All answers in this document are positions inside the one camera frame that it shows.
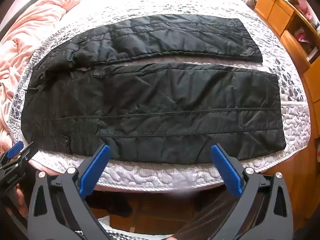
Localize wooden cabinet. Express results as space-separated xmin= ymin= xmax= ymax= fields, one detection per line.
xmin=254 ymin=0 xmax=320 ymax=140

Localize checkered shirt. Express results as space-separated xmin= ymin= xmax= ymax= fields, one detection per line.
xmin=100 ymin=226 xmax=175 ymax=240

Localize pink blanket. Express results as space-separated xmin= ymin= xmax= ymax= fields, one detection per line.
xmin=0 ymin=0 xmax=81 ymax=161

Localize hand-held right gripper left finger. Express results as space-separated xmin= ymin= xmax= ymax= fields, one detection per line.
xmin=27 ymin=144 xmax=112 ymax=240

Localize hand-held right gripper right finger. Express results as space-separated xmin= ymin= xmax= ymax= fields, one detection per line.
xmin=211 ymin=144 xmax=295 ymax=240

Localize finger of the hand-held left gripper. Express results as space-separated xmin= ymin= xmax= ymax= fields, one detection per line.
xmin=0 ymin=141 xmax=25 ymax=166
xmin=14 ymin=142 xmax=39 ymax=167

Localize black pants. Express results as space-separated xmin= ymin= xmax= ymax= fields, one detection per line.
xmin=21 ymin=14 xmax=287 ymax=165

